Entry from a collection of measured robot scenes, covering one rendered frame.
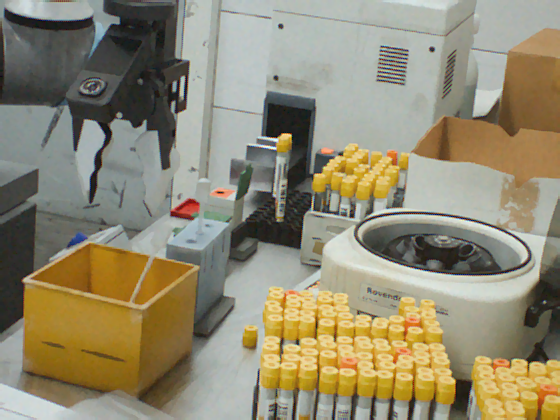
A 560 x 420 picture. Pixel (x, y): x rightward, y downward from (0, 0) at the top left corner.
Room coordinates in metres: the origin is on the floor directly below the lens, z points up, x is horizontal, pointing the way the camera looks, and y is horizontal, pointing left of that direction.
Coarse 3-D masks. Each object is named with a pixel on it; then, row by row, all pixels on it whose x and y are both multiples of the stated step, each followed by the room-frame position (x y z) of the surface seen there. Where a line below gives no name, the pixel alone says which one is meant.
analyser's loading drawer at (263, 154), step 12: (252, 144) 1.87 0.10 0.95; (264, 144) 1.92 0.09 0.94; (252, 156) 1.87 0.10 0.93; (264, 156) 1.87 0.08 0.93; (276, 156) 1.86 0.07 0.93; (300, 156) 1.94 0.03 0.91; (240, 168) 1.82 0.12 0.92; (264, 168) 1.81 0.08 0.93; (252, 180) 1.81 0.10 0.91; (264, 180) 1.81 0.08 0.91
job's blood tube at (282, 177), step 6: (282, 168) 1.66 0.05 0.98; (282, 174) 1.66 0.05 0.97; (282, 180) 1.66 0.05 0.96; (282, 186) 1.67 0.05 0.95; (276, 192) 1.67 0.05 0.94; (282, 192) 1.67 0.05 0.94; (276, 198) 1.67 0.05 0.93; (282, 198) 1.67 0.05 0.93; (276, 204) 1.67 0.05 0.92; (282, 204) 1.67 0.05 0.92; (276, 210) 1.67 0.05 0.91; (282, 210) 1.67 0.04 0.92; (276, 216) 1.67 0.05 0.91; (282, 216) 1.67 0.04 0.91
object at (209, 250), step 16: (192, 224) 1.40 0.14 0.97; (208, 224) 1.41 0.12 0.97; (224, 224) 1.41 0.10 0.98; (176, 240) 1.35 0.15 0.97; (192, 240) 1.35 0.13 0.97; (208, 240) 1.36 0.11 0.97; (224, 240) 1.41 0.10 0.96; (176, 256) 1.33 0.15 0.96; (192, 256) 1.33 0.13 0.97; (208, 256) 1.35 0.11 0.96; (224, 256) 1.41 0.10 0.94; (208, 272) 1.36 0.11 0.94; (224, 272) 1.42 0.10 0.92; (208, 288) 1.36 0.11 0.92; (208, 304) 1.36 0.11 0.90; (224, 304) 1.39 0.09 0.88; (208, 320) 1.34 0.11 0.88
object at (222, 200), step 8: (216, 192) 1.60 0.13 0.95; (224, 192) 1.61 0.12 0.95; (232, 192) 1.61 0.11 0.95; (216, 200) 1.58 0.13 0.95; (224, 200) 1.58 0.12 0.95; (232, 200) 1.58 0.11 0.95; (240, 200) 1.60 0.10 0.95; (208, 208) 1.59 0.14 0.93; (216, 208) 1.58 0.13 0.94; (224, 208) 1.58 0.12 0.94; (232, 208) 1.58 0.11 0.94; (240, 208) 1.60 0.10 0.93; (240, 216) 1.61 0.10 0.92; (232, 224) 1.58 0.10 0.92
